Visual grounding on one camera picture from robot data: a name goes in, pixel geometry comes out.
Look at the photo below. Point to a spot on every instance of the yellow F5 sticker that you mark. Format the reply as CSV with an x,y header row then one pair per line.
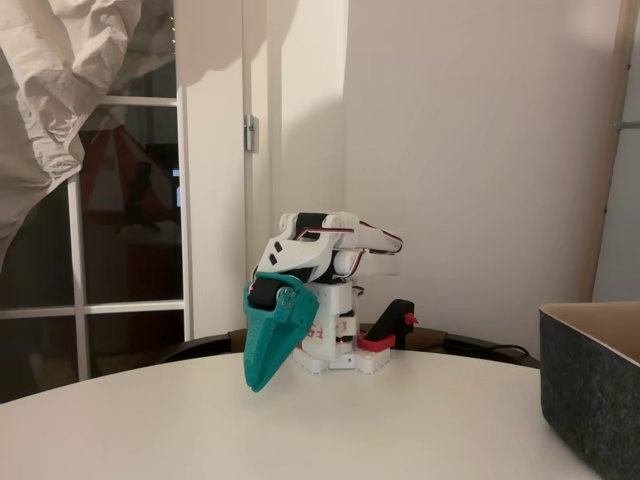
x,y
317,331

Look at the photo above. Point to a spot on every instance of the metal shelf bracket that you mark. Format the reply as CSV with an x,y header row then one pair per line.
x,y
627,124

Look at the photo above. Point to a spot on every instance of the metal door hinge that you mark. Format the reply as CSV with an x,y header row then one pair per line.
x,y
251,132

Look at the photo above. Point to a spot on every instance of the light wooden shelf post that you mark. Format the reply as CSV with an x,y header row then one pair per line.
x,y
600,200

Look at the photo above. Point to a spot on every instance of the black red table clamp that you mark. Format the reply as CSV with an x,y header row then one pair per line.
x,y
390,325

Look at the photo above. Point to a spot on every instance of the dark grey felt bin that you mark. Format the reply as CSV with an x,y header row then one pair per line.
x,y
590,390

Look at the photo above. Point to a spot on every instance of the beige crumpled curtain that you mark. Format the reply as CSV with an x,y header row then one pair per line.
x,y
50,75

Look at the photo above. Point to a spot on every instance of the grey shelf back panel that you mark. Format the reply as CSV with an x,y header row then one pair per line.
x,y
622,225

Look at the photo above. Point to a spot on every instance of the dark wooden chair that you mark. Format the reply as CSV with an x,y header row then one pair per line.
x,y
236,342

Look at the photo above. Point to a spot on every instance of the yellow F3 sticker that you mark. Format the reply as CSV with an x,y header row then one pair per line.
x,y
345,327

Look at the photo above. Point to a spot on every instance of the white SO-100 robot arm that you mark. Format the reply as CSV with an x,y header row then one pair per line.
x,y
295,255

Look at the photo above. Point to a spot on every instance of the white glazed door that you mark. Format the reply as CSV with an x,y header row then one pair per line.
x,y
130,307

